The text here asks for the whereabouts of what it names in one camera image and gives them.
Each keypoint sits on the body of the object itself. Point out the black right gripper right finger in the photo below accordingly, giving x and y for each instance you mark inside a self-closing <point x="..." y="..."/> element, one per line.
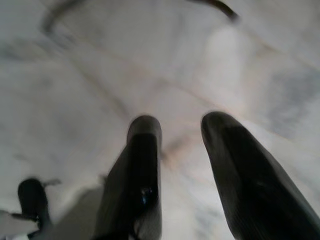
<point x="250" y="180"/>

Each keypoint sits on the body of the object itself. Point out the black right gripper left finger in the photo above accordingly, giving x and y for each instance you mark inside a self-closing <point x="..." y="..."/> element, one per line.
<point x="140" y="175"/>

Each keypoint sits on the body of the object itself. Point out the black robot foot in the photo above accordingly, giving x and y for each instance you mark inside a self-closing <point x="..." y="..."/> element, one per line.
<point x="32" y="200"/>

